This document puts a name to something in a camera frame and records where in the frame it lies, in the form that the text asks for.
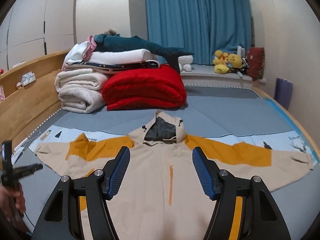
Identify beige and orange jacket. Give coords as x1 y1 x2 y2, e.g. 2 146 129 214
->
35 111 313 239

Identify person's left hand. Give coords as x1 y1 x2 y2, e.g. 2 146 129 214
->
0 183 26 221

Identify grey printed bed sheet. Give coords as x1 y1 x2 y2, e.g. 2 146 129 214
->
14 86 319 239

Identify wooden headboard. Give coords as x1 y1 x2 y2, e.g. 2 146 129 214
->
1 50 68 147

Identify cream folded blanket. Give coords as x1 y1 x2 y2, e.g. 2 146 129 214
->
54 68 109 114

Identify red folded blanket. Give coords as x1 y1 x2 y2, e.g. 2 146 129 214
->
101 64 187 111

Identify tissue pack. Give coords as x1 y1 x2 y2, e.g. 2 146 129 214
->
21 71 36 86

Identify purple rolled mat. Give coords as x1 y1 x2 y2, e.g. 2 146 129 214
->
274 78 293 109

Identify yellow plush toys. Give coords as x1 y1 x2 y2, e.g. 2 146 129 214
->
213 50 242 74

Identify white folded bedding stack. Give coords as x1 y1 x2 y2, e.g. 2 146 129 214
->
62 41 161 70

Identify teal shark plush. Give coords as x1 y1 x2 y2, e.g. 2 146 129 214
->
94 34 194 73

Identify white wardrobe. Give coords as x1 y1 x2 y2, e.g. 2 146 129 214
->
1 0 75 71

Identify blue curtain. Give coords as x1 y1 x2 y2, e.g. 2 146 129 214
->
145 0 252 65

